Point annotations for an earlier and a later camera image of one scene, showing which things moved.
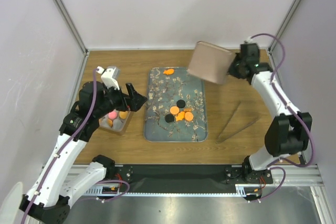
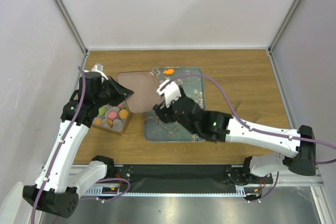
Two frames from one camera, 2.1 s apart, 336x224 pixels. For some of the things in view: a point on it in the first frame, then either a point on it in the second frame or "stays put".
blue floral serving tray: [163, 92] stays put
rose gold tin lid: [210, 63] → [145, 85]
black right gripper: [231, 70] → [160, 110]
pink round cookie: [112, 115] stays put
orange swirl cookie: [109, 123] stays put
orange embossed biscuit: [123, 114] stays put
